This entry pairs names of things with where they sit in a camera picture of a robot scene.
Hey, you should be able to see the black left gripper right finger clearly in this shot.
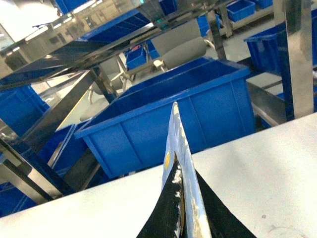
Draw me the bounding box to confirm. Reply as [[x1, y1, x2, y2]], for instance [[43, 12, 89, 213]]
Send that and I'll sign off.
[[196, 172, 255, 238]]

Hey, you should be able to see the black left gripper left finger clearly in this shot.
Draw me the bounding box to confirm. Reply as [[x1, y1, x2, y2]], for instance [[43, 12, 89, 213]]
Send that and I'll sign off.
[[137, 162, 183, 238]]

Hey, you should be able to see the flower gift bag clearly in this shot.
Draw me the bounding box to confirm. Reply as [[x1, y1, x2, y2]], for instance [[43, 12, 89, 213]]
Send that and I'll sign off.
[[162, 102, 212, 238]]

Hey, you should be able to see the large blue bin beside table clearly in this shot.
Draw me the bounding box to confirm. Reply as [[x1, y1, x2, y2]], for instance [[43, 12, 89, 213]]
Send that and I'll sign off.
[[75, 57, 255, 178]]

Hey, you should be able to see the steel rack post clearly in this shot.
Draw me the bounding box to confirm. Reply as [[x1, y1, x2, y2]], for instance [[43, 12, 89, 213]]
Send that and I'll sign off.
[[273, 0, 314, 121]]

